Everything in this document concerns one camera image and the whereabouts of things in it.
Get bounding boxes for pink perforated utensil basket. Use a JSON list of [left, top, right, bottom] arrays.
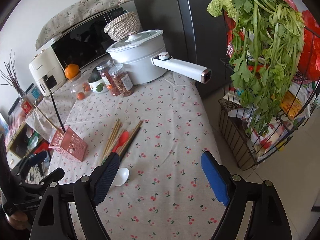
[[49, 125, 87, 161]]

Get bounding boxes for black chopstick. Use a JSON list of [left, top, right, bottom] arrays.
[[50, 91, 66, 134]]

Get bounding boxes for bamboo chopstick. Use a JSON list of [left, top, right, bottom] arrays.
[[102, 121, 122, 158], [100, 119, 121, 163], [33, 103, 64, 135], [119, 120, 143, 159], [104, 119, 122, 155]]

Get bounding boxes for red plastic spoon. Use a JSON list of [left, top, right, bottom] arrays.
[[112, 131, 130, 152]]

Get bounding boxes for spice jar red label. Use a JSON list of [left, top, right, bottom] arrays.
[[21, 97, 34, 115]]

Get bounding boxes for jar with black lid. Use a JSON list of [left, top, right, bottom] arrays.
[[26, 83, 43, 105]]

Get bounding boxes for cherry print tablecloth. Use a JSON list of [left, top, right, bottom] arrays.
[[27, 72, 225, 239]]

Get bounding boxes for dried twig bundle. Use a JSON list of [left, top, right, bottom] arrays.
[[1, 51, 25, 98]]

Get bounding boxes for glass jar with tangerines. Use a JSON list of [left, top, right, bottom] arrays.
[[70, 71, 91, 100]]

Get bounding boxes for white air fryer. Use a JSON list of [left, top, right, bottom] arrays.
[[29, 47, 66, 96]]

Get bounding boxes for large orange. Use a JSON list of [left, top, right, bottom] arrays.
[[65, 63, 79, 79]]

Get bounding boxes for jar of red dried fruit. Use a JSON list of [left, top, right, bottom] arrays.
[[97, 60, 120, 96]]

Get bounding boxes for jar of dried fruit slices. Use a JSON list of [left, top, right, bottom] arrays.
[[108, 64, 133, 96]]

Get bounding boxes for black microwave oven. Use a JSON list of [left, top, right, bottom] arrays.
[[51, 7, 127, 68]]

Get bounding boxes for white electric pot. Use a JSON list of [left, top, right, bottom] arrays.
[[106, 29, 212, 85]]

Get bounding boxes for woven lidded basket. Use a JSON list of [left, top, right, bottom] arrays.
[[104, 11, 141, 42]]

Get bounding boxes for green leafy vegetables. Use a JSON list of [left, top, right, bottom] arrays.
[[207, 0, 304, 134]]

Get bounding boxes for grey refrigerator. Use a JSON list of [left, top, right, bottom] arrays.
[[135, 0, 227, 98]]

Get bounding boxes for floral cloth cover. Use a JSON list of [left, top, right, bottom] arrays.
[[35, 0, 134, 50]]

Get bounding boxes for black wire rack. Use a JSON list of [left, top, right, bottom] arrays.
[[217, 10, 320, 171]]

